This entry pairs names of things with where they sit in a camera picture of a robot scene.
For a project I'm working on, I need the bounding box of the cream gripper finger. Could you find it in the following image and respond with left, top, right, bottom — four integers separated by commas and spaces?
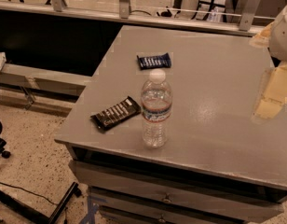
252, 62, 287, 121
249, 22, 274, 48

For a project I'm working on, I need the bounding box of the clear plastic water bottle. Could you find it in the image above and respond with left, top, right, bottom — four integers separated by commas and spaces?
141, 69, 172, 148

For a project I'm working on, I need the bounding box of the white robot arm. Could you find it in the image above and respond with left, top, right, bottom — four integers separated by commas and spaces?
249, 5, 287, 119

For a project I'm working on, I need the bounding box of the blue rxbar wrapper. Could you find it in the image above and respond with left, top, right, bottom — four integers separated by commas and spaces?
137, 53, 171, 70

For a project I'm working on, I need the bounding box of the black rxbar wrapper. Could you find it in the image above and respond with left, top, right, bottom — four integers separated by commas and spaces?
90, 96, 141, 131

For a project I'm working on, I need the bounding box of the grey drawer cabinet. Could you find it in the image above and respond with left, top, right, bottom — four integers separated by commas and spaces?
55, 26, 287, 224

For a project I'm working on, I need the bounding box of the grey side bench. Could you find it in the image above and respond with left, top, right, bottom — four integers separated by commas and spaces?
0, 52, 91, 109

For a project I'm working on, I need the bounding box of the black stand base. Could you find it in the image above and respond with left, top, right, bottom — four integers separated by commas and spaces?
0, 181, 83, 224

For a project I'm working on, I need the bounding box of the metal railing frame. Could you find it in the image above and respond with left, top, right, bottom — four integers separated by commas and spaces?
0, 0, 287, 37

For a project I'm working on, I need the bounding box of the black floor cable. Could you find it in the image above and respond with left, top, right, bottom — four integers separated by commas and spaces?
0, 179, 60, 207

